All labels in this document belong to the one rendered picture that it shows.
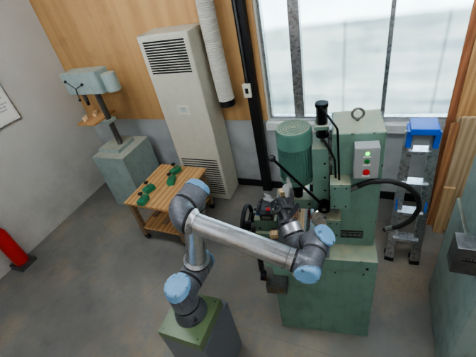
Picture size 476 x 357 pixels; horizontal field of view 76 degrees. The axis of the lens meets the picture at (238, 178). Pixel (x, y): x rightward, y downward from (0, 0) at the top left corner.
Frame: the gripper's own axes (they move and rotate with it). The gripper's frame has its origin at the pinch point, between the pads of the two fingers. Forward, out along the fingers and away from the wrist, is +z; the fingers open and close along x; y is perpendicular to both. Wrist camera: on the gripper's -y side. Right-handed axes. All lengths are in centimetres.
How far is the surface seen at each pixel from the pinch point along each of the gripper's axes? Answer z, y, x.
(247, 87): 129, -79, 41
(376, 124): 6, -20, -46
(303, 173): 4.0, -17.3, -6.1
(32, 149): 178, 40, 249
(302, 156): 9.2, -10.7, -13.1
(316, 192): -4.5, -27.8, -3.5
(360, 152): -4.2, -11.7, -37.1
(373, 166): -10.1, -18.7, -37.2
